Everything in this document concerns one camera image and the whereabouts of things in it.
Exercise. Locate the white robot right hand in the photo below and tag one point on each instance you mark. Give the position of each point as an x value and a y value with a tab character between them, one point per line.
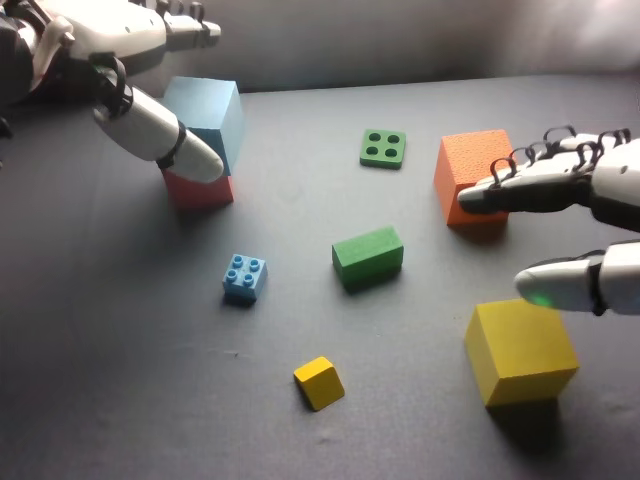
620	170

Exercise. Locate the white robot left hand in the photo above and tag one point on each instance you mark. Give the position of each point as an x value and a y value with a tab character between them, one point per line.
125	30

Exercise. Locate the light blue foam cube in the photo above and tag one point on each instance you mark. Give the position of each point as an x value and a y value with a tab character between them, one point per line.
210	105

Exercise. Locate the large yellow cube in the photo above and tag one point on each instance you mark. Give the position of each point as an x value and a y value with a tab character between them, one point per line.
520	350

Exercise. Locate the green lego plate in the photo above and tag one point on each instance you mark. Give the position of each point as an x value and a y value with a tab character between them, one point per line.
382	157

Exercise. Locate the green rectangular block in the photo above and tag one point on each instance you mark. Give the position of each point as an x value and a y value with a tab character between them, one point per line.
367	260

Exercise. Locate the small yellow cube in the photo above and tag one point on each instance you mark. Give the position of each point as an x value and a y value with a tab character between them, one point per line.
320	382

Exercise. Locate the orange foam cube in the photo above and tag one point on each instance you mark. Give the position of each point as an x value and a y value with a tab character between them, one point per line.
465	155

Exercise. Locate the red foam cube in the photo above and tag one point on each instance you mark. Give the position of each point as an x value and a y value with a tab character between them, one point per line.
200	194

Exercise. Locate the white fabric cover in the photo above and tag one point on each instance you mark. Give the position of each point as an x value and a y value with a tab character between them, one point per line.
400	40

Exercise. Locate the blue studded toy brick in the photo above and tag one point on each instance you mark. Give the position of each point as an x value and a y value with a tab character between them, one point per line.
245	282

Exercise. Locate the grey table cloth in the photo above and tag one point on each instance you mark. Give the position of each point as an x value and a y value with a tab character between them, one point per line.
150	375

